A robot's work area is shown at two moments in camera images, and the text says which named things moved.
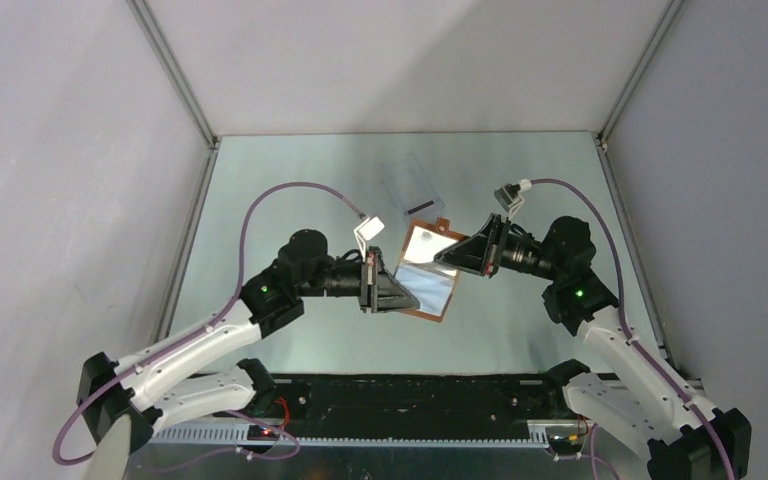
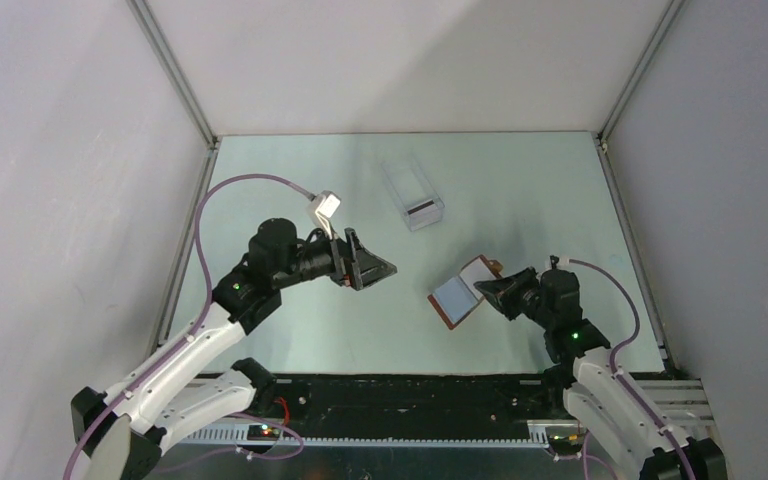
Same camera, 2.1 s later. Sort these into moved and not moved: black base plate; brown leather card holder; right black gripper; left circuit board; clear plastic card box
Moved: brown leather card holder; right black gripper
Not moved: left circuit board; black base plate; clear plastic card box
